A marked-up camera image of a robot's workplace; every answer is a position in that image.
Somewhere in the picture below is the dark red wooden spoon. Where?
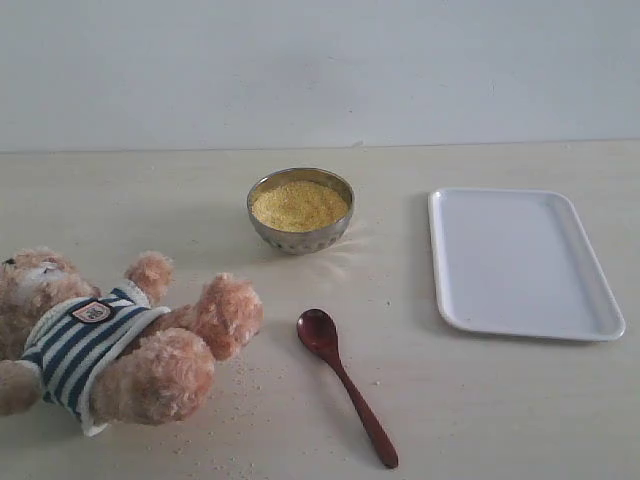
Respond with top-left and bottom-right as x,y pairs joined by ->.
296,308 -> 399,469

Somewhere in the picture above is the teddy bear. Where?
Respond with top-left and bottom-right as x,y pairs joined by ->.
1,248 -> 263,436

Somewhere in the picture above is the steel bowl of yellow grain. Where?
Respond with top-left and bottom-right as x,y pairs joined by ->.
246,167 -> 355,255

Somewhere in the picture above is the white rectangular plastic tray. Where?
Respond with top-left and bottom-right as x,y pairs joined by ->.
429,188 -> 626,342

